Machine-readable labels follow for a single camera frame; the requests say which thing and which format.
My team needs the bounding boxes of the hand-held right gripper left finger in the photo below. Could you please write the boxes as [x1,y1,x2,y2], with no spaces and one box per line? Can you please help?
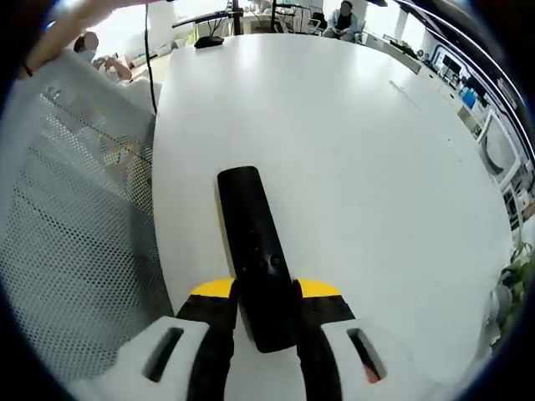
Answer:
[69,277,240,401]

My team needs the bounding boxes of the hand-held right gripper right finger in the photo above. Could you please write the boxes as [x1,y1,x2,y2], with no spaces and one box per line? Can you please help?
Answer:
[291,277,421,401]

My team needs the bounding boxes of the black remote control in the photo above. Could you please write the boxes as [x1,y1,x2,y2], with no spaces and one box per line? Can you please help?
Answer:
[216,165,303,355]

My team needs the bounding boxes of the green potted plant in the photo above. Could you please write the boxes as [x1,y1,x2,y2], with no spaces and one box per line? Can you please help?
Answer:
[496,241,535,338]

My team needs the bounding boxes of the white office chair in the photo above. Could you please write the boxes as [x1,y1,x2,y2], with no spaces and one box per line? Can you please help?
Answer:
[479,109,524,185]

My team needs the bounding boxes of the small black puck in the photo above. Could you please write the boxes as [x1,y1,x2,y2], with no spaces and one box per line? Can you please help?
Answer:
[193,35,226,50]

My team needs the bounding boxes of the black stand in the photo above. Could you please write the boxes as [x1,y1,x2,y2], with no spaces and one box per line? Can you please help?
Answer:
[172,0,248,38]

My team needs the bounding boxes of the black cable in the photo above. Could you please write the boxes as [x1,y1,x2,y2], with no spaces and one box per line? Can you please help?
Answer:
[143,3,159,114]

